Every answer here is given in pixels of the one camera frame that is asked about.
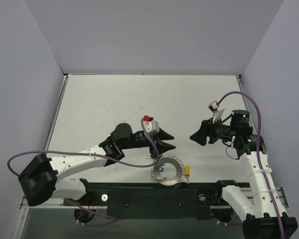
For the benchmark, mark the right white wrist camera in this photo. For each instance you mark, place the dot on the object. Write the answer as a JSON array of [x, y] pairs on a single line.
[[217, 110]]

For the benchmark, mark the yellow tagged key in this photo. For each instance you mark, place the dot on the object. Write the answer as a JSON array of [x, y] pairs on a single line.
[[187, 173]]

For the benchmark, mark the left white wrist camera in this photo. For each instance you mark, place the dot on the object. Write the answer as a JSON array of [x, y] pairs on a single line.
[[151, 125]]

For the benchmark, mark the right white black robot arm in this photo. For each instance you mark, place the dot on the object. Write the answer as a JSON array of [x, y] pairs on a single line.
[[265, 217]]

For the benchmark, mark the large silver keyring disc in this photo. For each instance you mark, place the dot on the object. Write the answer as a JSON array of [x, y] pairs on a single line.
[[173, 171]]

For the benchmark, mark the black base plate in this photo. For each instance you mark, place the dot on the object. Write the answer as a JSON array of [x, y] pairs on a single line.
[[154, 201]]

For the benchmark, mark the aluminium front rail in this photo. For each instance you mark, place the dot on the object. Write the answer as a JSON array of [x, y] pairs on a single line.
[[58, 202]]

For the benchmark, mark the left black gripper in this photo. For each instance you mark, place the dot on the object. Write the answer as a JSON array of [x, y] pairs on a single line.
[[155, 142]]

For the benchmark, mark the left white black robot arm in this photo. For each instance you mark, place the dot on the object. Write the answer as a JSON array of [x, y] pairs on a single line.
[[50, 177]]

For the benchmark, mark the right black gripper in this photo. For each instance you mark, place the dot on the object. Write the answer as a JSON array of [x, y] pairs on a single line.
[[210, 132]]

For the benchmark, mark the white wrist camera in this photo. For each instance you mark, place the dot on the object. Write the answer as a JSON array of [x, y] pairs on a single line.
[[151, 125], [217, 110]]

